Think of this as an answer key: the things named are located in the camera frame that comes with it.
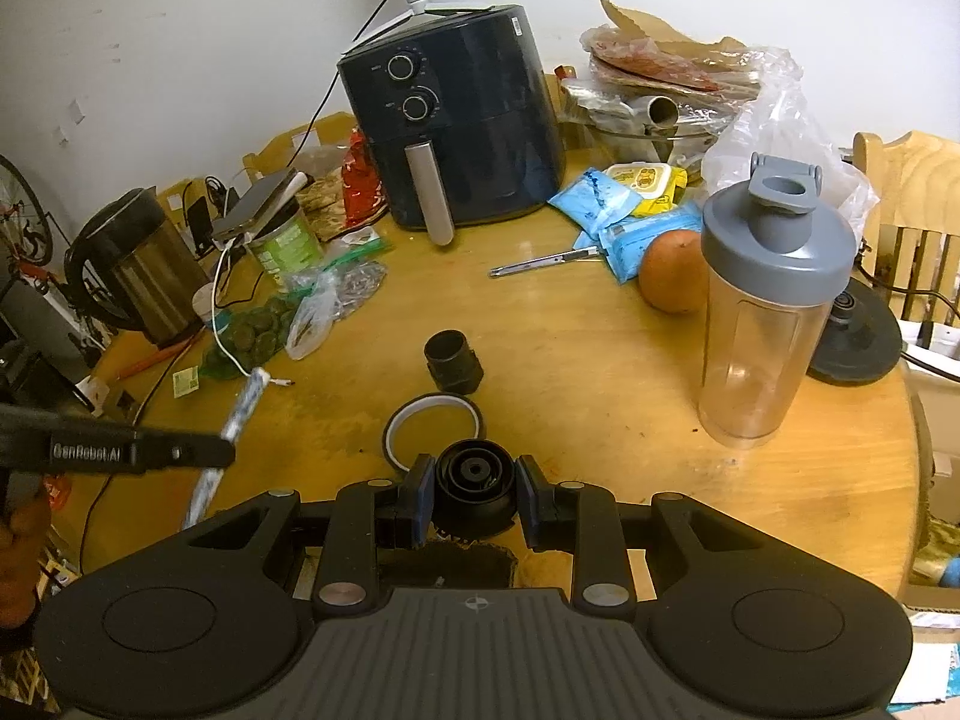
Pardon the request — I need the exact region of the white crumpled wrapper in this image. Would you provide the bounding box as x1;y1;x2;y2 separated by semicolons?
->
340;224;392;253

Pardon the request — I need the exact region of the large clear plastic bag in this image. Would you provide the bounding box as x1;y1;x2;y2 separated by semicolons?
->
700;48;880;242

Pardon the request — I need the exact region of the bicycle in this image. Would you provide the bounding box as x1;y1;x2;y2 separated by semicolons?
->
0;153;59;295

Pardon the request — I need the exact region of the light blue wipes packet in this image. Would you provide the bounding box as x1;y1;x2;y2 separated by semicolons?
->
573;211;703;285
547;168;639;236

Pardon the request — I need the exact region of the white tape ring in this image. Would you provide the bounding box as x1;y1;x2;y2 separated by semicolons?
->
383;393;485;460

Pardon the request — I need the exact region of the black power adapter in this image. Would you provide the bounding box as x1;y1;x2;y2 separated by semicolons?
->
183;175;234;257

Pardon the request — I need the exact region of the grey lid shaker bottle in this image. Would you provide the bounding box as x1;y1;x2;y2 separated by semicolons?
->
697;152;857;449

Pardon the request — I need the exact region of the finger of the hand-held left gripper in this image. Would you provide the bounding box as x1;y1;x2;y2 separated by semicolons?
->
137;430;239;476

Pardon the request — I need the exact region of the cardboard tube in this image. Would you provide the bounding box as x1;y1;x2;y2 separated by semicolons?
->
633;93;680;138

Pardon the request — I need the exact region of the glass bowl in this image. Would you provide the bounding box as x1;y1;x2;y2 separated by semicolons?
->
558;74;722;159

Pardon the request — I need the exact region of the net bag of green pucks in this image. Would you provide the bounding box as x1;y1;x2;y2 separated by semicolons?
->
198;295;302;381

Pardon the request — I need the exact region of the silver utility knife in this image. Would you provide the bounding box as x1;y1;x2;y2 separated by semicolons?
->
488;248;601;279

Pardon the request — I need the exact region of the black kettle base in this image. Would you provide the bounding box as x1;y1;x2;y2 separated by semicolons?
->
805;277;905;389

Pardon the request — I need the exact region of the yellow wipes packet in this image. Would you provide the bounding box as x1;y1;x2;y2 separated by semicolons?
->
603;162;688;219

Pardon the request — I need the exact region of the white stick sachet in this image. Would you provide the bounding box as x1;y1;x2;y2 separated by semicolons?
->
180;367;272;530

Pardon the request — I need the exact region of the grey smartphone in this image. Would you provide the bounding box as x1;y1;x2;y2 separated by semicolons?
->
211;168;302;239

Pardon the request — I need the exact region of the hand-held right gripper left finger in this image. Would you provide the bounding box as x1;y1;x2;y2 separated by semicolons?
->
186;454;437;610

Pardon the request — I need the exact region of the dark blue air fryer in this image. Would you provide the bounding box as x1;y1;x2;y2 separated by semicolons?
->
336;4;569;247

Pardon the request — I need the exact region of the orange fruit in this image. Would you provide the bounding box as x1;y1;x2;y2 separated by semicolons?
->
637;229;710;315

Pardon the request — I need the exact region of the black cylindrical adapter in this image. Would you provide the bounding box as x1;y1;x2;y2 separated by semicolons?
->
423;329;485;396

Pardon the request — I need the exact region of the person's left hand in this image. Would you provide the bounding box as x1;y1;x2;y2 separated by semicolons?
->
0;499;50;629

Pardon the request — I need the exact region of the brown cardboard piece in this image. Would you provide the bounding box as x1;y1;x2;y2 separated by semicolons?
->
598;0;752;54

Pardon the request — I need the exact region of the clear zip bag green seal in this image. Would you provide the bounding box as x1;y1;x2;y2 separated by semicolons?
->
288;243;392;324

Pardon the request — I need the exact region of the black power cable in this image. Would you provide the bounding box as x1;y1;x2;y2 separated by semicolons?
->
288;0;437;160

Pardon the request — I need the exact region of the patterned snack bag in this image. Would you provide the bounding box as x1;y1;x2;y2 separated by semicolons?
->
295;145;354;242

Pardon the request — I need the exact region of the white charging cable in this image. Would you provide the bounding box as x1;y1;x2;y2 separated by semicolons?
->
209;235;296;388

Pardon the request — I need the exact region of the clear bag of dried food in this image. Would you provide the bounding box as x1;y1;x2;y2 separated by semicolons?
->
580;22;759;103

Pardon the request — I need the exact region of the green tin can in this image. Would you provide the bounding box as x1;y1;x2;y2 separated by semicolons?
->
247;205;326;290

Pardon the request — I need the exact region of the small clear plastic bag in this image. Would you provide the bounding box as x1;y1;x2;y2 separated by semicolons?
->
284;268;347;362

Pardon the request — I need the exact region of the black base cable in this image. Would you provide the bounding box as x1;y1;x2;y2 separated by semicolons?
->
855;238;960;377

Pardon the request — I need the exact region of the dark steel electric kettle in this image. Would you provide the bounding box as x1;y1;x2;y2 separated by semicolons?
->
63;187;212;347

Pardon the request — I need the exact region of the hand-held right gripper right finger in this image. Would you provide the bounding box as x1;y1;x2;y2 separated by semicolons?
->
514;454;782;608

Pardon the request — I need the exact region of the red snack bag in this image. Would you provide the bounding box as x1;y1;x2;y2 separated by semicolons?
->
340;127;388;230

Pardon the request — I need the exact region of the black round cap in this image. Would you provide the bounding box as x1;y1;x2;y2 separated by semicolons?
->
434;438;520;535

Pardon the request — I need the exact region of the orange pen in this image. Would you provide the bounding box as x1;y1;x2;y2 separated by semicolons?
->
115;337;200;380

